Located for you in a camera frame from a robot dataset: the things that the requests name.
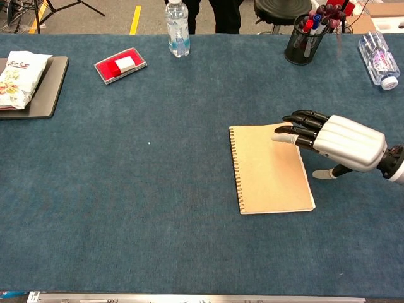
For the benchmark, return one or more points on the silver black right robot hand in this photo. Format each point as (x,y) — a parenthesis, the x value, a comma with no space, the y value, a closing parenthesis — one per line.
(350,142)

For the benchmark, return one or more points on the kraft cover spiral notebook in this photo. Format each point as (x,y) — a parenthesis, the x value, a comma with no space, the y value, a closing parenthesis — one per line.
(268,173)

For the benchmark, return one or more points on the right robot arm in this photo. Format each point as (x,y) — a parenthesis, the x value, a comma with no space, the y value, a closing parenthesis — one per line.
(396,164)

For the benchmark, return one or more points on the lying clear water bottle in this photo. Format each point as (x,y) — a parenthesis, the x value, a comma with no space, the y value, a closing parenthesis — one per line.
(377,63)

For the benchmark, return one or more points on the black mesh pen holder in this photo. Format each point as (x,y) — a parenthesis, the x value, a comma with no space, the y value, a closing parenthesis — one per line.
(300,50)

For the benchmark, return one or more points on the brown cardboard box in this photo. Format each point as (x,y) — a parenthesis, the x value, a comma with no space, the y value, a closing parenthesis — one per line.
(363,23)

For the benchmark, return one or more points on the red cap marker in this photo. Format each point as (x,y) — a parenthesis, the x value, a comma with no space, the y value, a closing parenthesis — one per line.
(308,25)

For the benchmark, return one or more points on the blue cap marker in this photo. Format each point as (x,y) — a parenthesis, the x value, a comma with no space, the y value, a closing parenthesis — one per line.
(316,18)

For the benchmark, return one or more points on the dark red artificial flowers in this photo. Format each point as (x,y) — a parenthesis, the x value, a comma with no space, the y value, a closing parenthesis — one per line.
(331,14)

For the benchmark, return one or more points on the black round stool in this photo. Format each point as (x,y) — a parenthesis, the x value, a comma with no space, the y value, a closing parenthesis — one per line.
(281,9)

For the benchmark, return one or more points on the person legs black trousers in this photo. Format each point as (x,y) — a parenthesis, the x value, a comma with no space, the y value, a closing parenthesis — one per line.
(227,15)

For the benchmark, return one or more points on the upright clear water bottle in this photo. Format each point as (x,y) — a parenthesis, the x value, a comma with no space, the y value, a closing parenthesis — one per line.
(178,31)

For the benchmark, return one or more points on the red and white stamp block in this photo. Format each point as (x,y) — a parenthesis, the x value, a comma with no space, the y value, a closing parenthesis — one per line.
(124,64)

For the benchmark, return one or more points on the red stamp pad case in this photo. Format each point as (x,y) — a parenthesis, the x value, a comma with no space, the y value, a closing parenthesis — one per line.
(103,72)

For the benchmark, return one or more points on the grey closed laptop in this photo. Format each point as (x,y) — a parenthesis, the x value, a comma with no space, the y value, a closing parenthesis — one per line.
(47,94)

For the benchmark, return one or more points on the black tripod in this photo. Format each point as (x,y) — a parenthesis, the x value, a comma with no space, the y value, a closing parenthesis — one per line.
(37,22)

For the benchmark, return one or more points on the white snack bag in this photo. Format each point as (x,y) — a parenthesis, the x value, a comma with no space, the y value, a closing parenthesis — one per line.
(19,79)

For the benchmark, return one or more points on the aluminium table edge rail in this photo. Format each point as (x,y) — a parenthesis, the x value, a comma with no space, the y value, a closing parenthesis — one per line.
(189,298)

